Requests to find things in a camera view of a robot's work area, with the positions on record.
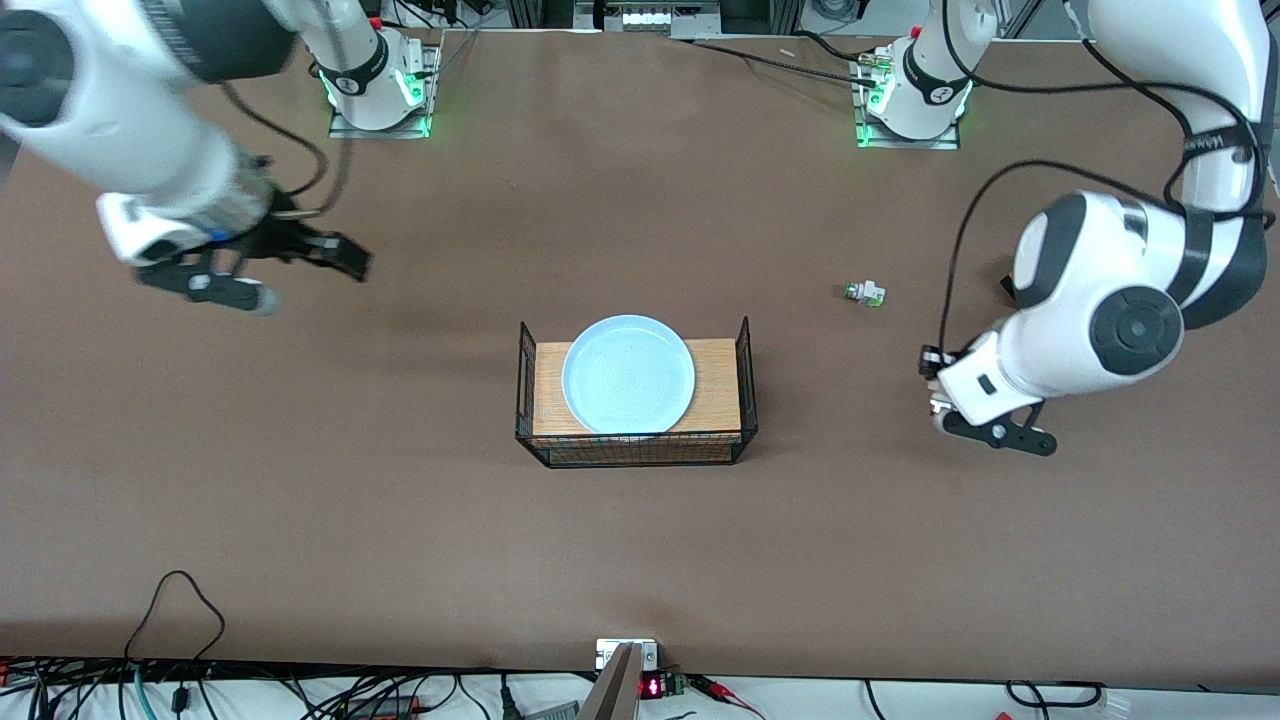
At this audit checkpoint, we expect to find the thin black looped cable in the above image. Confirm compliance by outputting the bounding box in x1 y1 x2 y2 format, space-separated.
125 570 227 663

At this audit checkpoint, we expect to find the wooden board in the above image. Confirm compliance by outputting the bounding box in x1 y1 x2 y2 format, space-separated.
532 338 743 441

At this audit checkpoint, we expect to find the long black table cable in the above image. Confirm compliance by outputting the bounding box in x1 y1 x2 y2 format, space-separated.
670 35 883 87

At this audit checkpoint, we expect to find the aluminium frame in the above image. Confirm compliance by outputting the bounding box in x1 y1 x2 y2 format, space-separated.
505 0 803 37

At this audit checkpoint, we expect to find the red clip lead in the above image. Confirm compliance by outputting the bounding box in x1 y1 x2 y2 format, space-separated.
690 675 767 720

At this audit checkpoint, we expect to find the black coiled cable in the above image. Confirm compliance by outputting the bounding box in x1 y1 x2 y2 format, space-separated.
1005 680 1107 708

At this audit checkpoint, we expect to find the black wire rack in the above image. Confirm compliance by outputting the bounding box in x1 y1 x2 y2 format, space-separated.
515 316 758 469

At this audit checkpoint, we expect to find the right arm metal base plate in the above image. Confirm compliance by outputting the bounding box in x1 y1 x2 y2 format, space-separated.
329 40 435 139

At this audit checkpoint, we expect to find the light blue plate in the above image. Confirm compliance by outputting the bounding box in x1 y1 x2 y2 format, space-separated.
562 315 696 436

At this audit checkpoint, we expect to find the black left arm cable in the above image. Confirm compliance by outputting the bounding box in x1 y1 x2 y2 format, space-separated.
938 0 1278 356

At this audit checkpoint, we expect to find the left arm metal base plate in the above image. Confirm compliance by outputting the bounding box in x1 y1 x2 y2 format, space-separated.
855 50 962 151

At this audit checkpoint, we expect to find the silver mounting block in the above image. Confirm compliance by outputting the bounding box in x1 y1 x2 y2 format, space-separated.
596 638 660 671

